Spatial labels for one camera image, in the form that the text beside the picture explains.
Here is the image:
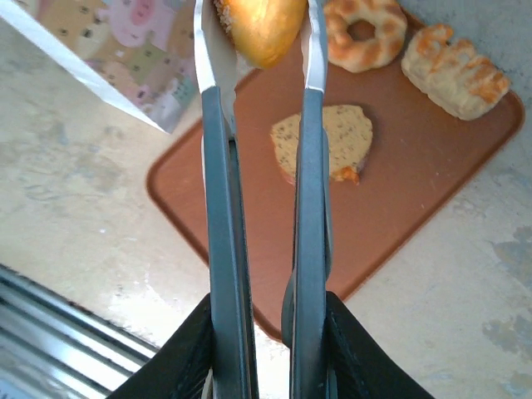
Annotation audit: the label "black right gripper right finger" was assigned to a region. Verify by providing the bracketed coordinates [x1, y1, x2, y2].
[326, 290, 436, 399]

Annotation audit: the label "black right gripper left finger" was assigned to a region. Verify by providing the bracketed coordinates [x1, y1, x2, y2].
[106, 293, 217, 399]

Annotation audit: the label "white tongs with grey handles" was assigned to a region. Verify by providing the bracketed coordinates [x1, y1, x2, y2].
[193, 0, 336, 399]

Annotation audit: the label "seeded bread slice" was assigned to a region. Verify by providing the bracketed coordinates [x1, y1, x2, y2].
[269, 104, 374, 186]

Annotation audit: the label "braided white orange bread loaf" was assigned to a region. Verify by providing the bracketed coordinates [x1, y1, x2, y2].
[401, 23, 511, 121]

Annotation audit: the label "cartoon animal print paper bag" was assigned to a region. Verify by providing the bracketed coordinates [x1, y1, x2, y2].
[0, 0, 204, 135]

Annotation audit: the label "ring shaped orange bread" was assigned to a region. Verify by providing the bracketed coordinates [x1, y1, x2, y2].
[323, 0, 408, 74]

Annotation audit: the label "round golden yellow bun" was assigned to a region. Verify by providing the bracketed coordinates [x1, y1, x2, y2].
[214, 0, 308, 71]

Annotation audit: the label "brown plastic tray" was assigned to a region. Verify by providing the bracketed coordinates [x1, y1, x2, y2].
[145, 6, 525, 344]

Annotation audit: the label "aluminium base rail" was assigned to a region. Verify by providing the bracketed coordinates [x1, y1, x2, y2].
[0, 264, 161, 399]

